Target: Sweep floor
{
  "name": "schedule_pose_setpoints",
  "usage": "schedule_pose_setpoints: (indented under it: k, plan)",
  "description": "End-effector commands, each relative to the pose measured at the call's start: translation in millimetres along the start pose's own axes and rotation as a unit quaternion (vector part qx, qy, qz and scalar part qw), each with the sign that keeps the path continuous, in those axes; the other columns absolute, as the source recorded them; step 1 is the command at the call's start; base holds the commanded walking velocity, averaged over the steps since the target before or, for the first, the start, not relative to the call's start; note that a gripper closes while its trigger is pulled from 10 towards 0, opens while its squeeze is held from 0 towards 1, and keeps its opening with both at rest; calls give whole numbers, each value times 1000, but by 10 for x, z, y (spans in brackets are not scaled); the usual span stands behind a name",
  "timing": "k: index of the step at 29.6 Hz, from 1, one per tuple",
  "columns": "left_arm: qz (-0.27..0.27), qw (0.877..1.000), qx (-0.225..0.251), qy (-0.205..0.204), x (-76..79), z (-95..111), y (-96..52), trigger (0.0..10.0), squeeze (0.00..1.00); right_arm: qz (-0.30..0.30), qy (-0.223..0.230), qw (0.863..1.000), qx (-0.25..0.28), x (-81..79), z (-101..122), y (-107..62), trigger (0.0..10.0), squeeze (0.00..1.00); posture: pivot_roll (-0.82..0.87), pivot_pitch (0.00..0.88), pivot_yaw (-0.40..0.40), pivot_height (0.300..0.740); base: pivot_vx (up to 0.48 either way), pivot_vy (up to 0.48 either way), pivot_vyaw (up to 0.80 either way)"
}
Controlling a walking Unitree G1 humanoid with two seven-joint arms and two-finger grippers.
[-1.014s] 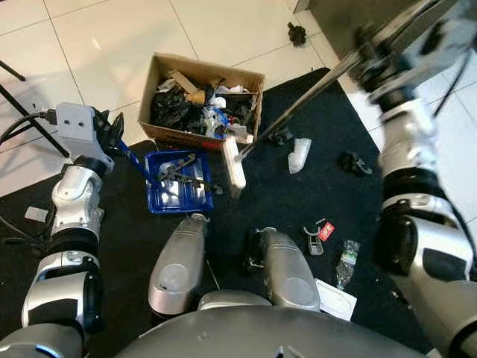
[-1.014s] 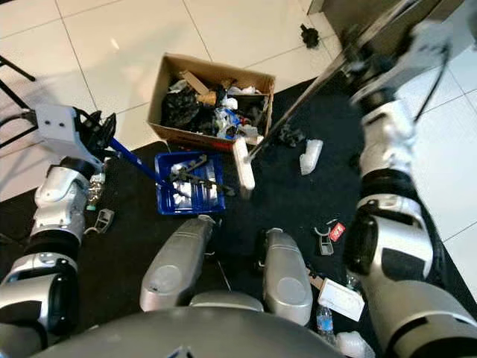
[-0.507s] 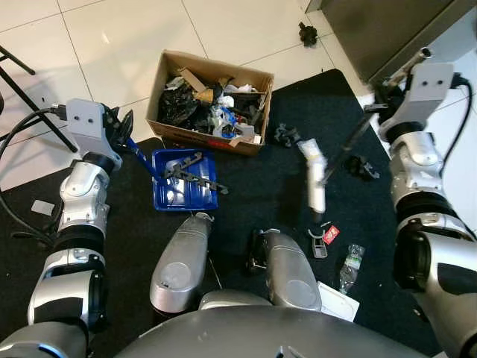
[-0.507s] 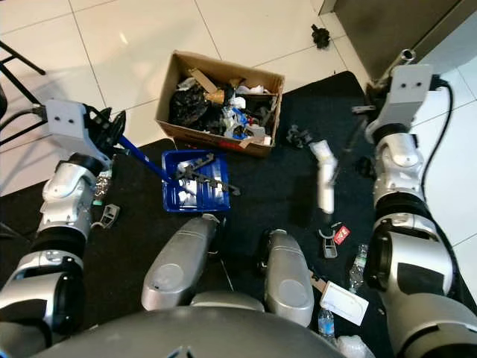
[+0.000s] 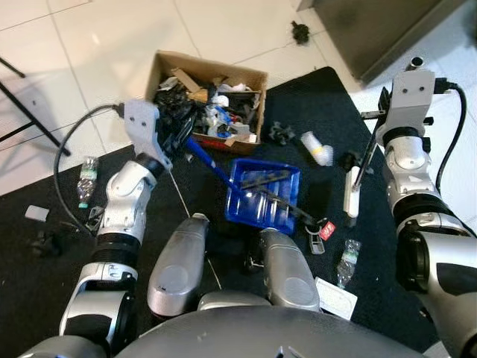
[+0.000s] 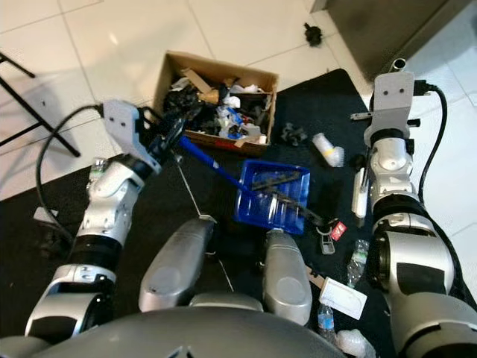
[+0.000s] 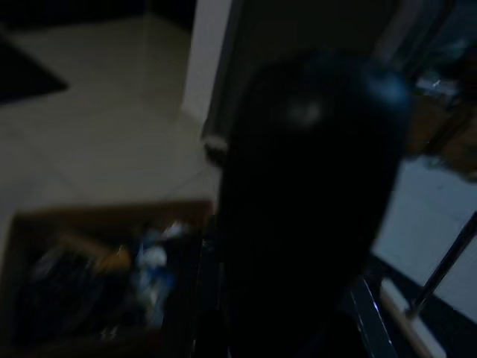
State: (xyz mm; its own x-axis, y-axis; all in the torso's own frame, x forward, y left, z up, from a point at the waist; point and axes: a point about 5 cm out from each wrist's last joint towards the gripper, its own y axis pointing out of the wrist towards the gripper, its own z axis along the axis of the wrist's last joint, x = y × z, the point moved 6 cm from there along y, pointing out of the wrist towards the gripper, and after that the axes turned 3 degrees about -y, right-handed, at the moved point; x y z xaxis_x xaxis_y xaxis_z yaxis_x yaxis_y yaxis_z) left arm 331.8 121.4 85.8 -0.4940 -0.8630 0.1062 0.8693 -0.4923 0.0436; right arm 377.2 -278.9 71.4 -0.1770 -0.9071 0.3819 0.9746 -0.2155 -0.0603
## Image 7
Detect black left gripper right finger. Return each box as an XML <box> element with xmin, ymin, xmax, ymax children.
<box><xmin>286</xmin><ymin>50</ymin><xmax>413</xmax><ymax>358</ymax></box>

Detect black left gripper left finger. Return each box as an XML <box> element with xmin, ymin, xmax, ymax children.
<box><xmin>203</xmin><ymin>51</ymin><xmax>321</xmax><ymax>358</ymax></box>

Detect white door frame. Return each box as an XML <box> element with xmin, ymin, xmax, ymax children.
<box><xmin>181</xmin><ymin>0</ymin><xmax>239</xmax><ymax>154</ymax></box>

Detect silver metal pole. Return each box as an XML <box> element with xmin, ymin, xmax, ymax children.
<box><xmin>405</xmin><ymin>211</ymin><xmax>477</xmax><ymax>321</ymax></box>

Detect white blue plastic rubbish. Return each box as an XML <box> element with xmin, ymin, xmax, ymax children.
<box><xmin>133</xmin><ymin>220</ymin><xmax>187</xmax><ymax>325</ymax></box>

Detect brown cardboard box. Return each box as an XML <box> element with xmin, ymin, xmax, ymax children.
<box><xmin>0</xmin><ymin>200</ymin><xmax>215</xmax><ymax>358</ymax></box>

